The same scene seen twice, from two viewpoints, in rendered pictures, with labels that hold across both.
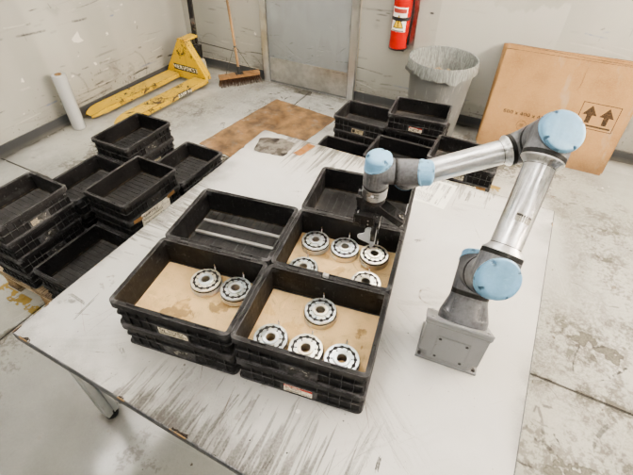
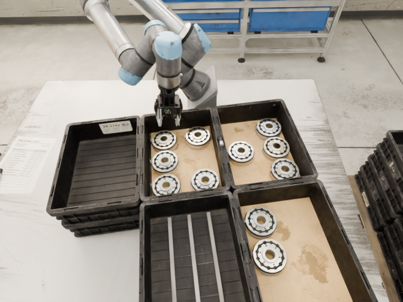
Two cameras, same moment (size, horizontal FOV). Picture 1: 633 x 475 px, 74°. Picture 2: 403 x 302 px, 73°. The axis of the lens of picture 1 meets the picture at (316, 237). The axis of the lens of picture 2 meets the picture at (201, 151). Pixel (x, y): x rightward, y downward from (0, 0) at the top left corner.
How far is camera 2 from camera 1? 131 cm
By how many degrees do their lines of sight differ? 68
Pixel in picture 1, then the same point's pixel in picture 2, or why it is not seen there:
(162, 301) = (313, 290)
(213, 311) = (288, 232)
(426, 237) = not seen: hidden behind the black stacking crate
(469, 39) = not seen: outside the picture
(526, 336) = not seen: hidden behind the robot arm
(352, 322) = (232, 136)
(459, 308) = (202, 78)
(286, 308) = (247, 179)
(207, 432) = (345, 204)
